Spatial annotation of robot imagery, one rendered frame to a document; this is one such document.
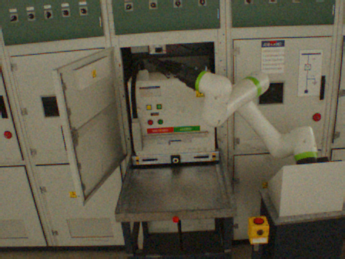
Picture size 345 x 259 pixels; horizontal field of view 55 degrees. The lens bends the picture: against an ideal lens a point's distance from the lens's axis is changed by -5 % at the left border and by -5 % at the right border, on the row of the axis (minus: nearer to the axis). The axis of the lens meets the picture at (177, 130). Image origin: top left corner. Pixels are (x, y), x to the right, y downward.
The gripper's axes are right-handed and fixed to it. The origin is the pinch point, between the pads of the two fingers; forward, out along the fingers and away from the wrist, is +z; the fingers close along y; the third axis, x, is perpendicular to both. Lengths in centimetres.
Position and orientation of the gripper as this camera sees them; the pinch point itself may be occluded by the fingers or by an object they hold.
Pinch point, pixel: (154, 61)
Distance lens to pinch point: 160.4
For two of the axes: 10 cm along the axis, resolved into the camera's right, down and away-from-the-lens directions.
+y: 6.1, -4.8, 6.2
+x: 0.4, -7.7, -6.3
